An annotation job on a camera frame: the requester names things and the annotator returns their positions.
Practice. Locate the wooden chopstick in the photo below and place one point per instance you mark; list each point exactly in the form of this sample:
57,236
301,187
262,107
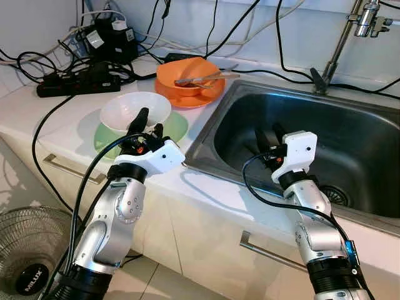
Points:
231,74
215,78

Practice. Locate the metal sink drain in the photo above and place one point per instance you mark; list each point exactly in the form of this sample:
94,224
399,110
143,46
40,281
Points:
337,195

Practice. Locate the light green plate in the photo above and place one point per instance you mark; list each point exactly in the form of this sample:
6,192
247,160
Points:
178,128

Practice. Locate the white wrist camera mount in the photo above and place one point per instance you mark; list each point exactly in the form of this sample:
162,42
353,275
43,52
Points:
299,153
159,156

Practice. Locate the white charger plug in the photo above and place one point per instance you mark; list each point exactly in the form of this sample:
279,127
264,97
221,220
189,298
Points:
119,25

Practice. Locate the metal spoon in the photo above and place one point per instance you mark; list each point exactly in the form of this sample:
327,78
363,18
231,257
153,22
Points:
187,80

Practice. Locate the black power adapter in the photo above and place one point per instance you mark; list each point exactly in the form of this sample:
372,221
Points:
115,47

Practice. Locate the metal faucet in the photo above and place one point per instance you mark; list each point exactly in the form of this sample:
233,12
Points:
337,53

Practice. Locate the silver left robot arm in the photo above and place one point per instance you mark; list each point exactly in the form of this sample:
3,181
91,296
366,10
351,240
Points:
119,206

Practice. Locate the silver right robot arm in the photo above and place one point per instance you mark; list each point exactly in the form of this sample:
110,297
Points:
319,231

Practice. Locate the white bowl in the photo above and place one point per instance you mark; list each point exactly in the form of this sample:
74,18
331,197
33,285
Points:
119,109

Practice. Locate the white kitchen cabinet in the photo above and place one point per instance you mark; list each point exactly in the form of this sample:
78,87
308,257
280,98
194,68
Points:
200,231

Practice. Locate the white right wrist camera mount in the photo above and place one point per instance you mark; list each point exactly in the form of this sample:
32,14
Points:
299,153

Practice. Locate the black power strip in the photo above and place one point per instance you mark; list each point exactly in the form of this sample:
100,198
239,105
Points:
75,84

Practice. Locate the orange bowl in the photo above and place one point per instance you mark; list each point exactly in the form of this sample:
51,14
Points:
181,69

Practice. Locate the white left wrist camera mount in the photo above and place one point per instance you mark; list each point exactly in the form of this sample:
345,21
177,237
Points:
159,156

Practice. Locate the orange plate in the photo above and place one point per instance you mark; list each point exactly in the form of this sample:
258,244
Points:
209,97

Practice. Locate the stainless steel sink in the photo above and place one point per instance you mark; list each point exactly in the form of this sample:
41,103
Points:
350,144

